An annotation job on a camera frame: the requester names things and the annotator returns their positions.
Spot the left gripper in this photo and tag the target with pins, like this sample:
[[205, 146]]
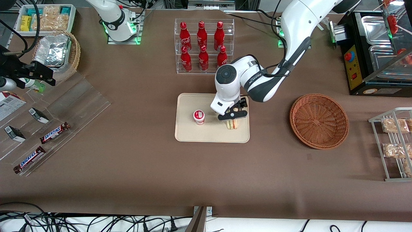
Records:
[[243, 103]]

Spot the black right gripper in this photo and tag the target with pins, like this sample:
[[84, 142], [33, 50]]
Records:
[[13, 68]]

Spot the triangular sandwich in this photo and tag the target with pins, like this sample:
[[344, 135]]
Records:
[[232, 125]]

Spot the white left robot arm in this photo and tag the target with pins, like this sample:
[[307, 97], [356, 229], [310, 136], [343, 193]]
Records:
[[299, 19]]

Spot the tan wicker basket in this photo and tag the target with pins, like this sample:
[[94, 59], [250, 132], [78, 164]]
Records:
[[74, 54]]

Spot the beige plastic tray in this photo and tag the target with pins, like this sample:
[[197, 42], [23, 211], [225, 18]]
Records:
[[193, 132]]

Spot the brown round wicker basket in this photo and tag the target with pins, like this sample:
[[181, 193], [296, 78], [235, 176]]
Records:
[[318, 122]]

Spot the white bottle with green label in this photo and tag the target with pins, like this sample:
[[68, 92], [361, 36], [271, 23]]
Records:
[[35, 85]]

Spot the silver foil container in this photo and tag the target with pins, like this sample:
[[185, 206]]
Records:
[[51, 50]]

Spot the red white yogurt cup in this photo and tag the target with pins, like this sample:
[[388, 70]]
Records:
[[199, 116]]

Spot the small black white box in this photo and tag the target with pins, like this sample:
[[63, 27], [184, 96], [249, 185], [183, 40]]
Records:
[[14, 133], [38, 115]]

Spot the clear acrylic bottle rack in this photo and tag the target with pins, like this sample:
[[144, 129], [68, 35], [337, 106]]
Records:
[[210, 69]]

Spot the white barcode carton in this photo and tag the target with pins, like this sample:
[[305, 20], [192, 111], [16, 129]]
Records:
[[9, 104]]

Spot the clear acrylic stepped display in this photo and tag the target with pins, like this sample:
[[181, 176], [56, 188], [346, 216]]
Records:
[[80, 100]]

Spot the clear bagged cracker pack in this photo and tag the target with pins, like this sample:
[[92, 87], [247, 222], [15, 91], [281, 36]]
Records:
[[51, 11], [51, 23]]

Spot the red cola bottle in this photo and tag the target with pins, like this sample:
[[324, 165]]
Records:
[[203, 60], [221, 59], [186, 61], [184, 35], [219, 34], [201, 33]]

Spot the yellow snack pack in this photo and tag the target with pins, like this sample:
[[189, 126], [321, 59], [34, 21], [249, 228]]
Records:
[[25, 23]]

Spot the white plastic snack bin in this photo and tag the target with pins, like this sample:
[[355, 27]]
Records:
[[72, 19]]

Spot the teal snack pack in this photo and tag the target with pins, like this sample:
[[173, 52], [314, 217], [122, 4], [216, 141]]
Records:
[[33, 12], [65, 10]]

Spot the Snickers chocolate bar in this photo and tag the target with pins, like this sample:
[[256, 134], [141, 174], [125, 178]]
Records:
[[54, 132], [29, 159]]

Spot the brown table cover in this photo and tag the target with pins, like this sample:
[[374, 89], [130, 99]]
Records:
[[206, 174]]

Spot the black food warmer appliance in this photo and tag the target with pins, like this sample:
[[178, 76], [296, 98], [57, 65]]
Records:
[[370, 85]]

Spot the steel warmer pan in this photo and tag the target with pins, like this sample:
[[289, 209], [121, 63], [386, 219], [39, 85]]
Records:
[[383, 59], [373, 30]]

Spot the bagged brown snack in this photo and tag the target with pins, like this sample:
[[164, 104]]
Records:
[[394, 150], [408, 167], [395, 125]]

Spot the silver table edge bracket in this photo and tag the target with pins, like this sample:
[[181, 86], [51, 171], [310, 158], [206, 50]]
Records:
[[209, 211]]

